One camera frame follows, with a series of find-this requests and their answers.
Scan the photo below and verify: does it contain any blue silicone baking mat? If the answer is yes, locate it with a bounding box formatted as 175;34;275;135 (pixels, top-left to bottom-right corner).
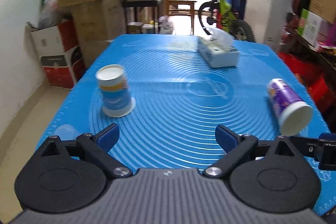
45;35;314;169

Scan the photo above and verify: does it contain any green black bicycle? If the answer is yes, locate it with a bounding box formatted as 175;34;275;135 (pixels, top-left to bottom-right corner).
198;0;255;43

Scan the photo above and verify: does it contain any red shopping bag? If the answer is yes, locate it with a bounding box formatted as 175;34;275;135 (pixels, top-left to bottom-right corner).
277;52;335;113

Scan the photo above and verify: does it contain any dark wooden shelf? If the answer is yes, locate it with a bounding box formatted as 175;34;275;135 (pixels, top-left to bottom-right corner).
287;27;335;95

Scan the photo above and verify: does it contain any wooden chair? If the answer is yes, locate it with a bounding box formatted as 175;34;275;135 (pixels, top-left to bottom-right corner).
161;0;197;35

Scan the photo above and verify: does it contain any clear plastic cup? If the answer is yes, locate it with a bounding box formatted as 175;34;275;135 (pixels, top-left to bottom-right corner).
54;124;79;141

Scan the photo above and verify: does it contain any white chest freezer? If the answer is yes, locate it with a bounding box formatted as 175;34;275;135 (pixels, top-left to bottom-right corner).
244;0;293;52

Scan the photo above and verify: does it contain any green white product box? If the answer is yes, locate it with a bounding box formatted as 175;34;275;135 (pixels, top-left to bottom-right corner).
297;9;333;47

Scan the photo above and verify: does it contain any white tissue box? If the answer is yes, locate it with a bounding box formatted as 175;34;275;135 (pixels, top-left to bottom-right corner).
198;27;239;68

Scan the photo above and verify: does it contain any blue yellow paper cup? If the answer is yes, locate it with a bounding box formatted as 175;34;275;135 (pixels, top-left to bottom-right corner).
96;64;136;118

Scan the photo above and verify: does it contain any white red cardboard box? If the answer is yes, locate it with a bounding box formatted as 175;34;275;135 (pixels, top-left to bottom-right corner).
26;20;86;90

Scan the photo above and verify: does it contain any purple paper cup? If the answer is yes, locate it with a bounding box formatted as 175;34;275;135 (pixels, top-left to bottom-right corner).
266;79;313;136

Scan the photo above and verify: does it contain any lower cardboard box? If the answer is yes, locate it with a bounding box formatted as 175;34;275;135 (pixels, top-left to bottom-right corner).
71;0;125;68

